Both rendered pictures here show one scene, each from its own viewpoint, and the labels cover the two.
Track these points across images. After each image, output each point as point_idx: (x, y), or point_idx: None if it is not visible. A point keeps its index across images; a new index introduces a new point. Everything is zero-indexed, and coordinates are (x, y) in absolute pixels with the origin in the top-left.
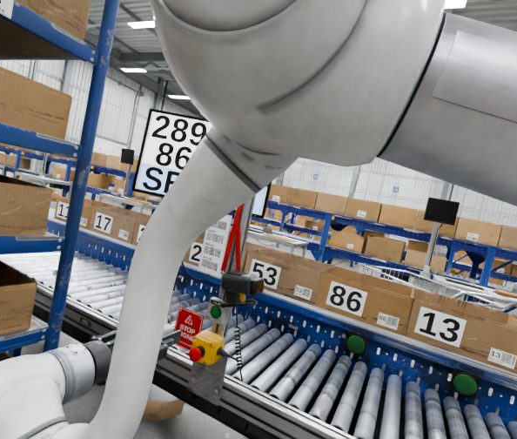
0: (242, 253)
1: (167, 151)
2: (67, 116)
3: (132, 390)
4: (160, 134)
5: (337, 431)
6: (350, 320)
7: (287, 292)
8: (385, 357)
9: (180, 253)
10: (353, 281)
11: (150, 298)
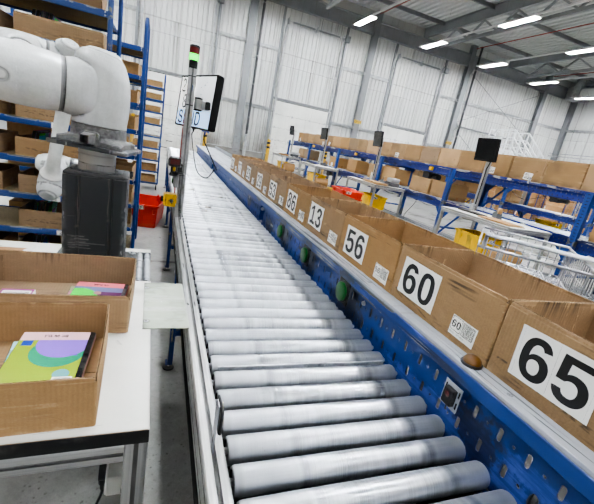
0: (186, 148)
1: (185, 98)
2: None
3: (50, 148)
4: (184, 89)
5: (182, 236)
6: (285, 215)
7: (277, 201)
8: (292, 242)
9: (61, 112)
10: (295, 187)
11: (54, 124)
